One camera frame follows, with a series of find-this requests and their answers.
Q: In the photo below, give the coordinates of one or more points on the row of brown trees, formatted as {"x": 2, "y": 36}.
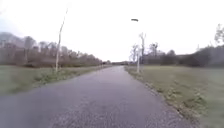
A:
{"x": 40, "y": 56}

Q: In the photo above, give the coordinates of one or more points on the tall bare tree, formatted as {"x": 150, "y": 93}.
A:
{"x": 143, "y": 43}

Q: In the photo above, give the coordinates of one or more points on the wide grass field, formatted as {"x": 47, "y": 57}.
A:
{"x": 186, "y": 83}

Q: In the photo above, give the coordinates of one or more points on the thin bare young tree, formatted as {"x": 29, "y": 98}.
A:
{"x": 59, "y": 43}

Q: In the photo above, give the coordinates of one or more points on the grass strip with weeds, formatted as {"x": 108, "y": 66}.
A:
{"x": 23, "y": 78}

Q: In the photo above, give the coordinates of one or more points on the grey asphalt path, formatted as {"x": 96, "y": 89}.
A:
{"x": 100, "y": 100}

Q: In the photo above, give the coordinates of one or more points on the pale street lamp pole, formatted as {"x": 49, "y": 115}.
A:
{"x": 138, "y": 65}

